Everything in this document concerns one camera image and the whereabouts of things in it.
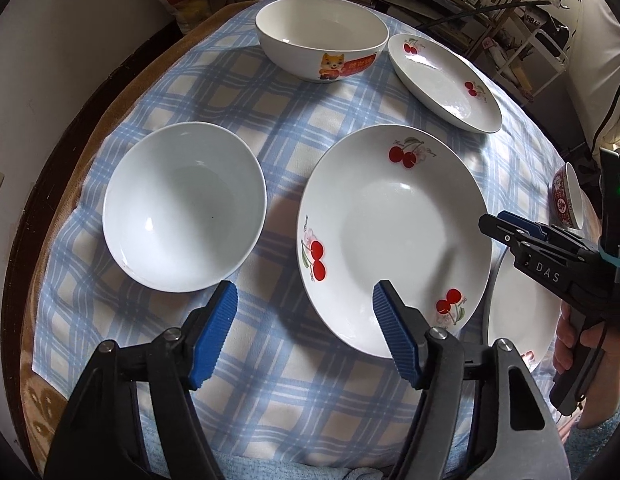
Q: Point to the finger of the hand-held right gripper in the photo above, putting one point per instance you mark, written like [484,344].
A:
[499,230]
[527,227]

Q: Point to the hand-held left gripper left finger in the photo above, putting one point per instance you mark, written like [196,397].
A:
[215,340]

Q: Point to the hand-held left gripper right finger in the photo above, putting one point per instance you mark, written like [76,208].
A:
[394,330]

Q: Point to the small red-patterned bowl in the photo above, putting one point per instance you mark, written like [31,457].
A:
[564,200]

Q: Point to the white cherry-print plate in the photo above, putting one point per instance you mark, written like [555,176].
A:
[519,310]
[439,85]
[389,230]

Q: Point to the plain white bowl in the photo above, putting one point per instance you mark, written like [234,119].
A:
[185,205]

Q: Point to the white bowl with fox print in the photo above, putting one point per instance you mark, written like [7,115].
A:
[310,35]

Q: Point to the person's right forearm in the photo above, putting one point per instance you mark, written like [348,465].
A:
[604,435]

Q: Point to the person's right hand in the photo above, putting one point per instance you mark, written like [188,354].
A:
[602,360]

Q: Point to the blue plaid tablecloth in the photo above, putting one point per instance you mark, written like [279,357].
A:
[290,400]

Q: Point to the light blue knit clothing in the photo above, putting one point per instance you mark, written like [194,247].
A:
[300,467]

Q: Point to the white metal rack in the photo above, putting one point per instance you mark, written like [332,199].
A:
[549,65]

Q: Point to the tan blanket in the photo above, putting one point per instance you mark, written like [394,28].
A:
[40,410]

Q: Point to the black bag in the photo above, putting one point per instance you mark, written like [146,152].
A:
[552,30]

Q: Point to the white curtain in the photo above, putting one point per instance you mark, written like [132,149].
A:
[599,35]

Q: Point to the dark wooden table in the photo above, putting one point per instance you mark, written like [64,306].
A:
[25,240]

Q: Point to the wooden shelf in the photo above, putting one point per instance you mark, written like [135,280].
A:
[469,5]

